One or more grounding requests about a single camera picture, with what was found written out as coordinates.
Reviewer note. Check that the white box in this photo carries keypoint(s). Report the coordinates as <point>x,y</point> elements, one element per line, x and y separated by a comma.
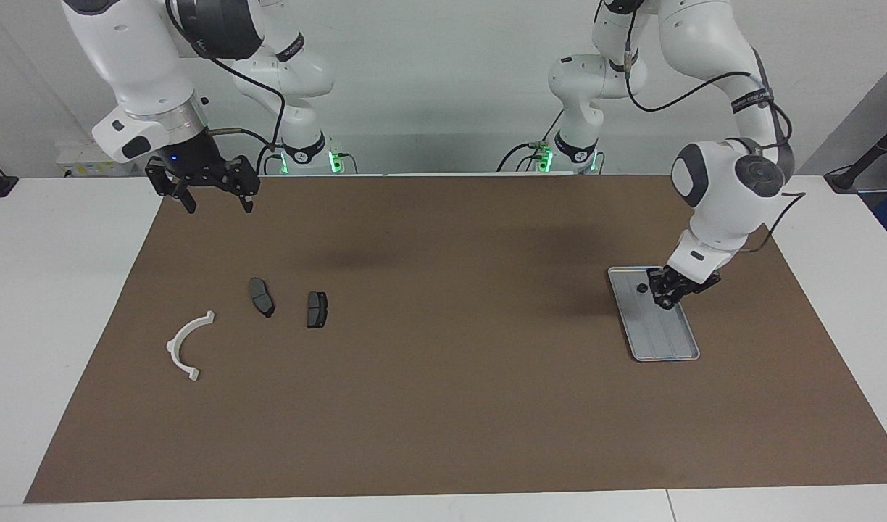
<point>74,163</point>

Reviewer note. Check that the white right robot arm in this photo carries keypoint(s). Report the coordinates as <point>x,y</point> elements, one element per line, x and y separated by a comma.
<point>139,65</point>

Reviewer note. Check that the rectangular dark brake pad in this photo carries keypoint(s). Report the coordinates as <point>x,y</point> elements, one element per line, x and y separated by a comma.
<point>317,310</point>

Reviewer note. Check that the brown table mat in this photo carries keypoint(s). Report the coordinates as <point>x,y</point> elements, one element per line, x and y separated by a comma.
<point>443,406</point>

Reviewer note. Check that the elongated grey brake pad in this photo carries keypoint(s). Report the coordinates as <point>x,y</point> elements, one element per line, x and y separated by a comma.
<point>261,296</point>

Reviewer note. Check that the white semicircular bracket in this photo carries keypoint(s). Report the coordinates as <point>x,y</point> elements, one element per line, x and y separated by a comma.
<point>172,346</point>

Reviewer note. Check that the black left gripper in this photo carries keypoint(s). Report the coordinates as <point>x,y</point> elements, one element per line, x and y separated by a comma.
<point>686,281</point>

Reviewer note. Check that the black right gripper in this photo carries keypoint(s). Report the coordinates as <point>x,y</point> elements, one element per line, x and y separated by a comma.
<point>211,176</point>

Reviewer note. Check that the black stand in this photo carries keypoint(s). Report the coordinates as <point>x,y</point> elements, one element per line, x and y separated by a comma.
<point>846,180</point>

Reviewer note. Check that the silver metal tray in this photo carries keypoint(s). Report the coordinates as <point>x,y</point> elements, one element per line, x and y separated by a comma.
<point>657,333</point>

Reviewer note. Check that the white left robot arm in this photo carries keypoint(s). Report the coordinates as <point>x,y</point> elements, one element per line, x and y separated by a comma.
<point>719,210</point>

